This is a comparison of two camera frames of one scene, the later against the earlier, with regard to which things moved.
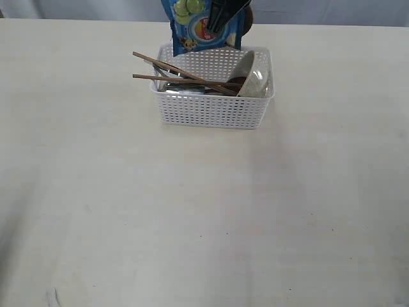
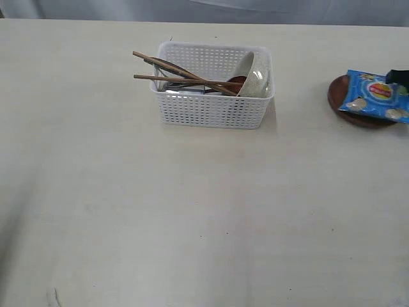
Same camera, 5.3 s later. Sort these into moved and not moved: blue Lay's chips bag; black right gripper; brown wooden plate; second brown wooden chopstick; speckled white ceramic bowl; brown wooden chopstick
Moved: black right gripper; blue Lay's chips bag; brown wooden plate
Not moved: second brown wooden chopstick; brown wooden chopstick; speckled white ceramic bowl
